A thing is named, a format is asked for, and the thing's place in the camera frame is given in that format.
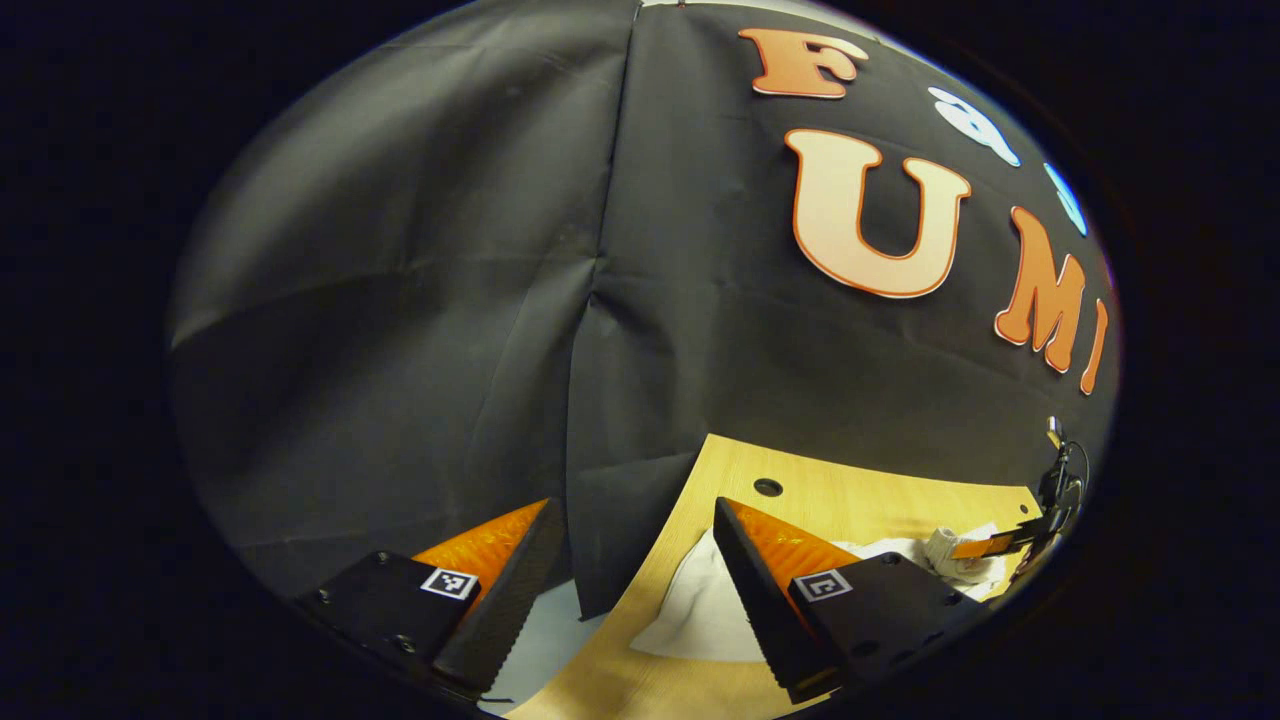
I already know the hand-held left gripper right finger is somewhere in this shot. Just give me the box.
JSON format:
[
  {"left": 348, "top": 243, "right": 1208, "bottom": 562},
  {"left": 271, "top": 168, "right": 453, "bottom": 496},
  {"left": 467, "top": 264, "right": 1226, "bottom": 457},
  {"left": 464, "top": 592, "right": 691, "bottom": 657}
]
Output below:
[{"left": 712, "top": 497, "right": 986, "bottom": 706}]

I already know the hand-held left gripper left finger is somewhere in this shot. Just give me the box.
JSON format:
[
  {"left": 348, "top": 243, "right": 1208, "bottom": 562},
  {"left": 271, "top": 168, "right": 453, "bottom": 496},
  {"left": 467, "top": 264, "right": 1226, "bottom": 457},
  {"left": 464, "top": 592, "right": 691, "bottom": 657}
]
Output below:
[{"left": 295, "top": 498, "right": 566, "bottom": 699}]

